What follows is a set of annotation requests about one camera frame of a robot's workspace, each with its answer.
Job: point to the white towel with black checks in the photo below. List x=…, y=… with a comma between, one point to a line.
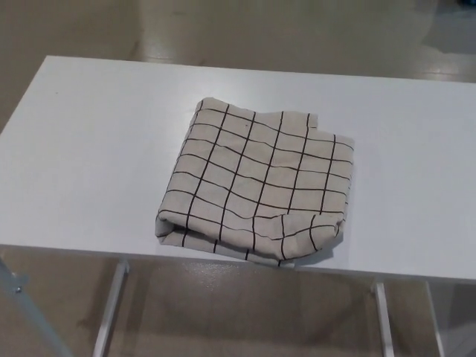
x=256, y=186

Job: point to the white metal table leg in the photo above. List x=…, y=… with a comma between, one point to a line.
x=435, y=320
x=111, y=308
x=385, y=320

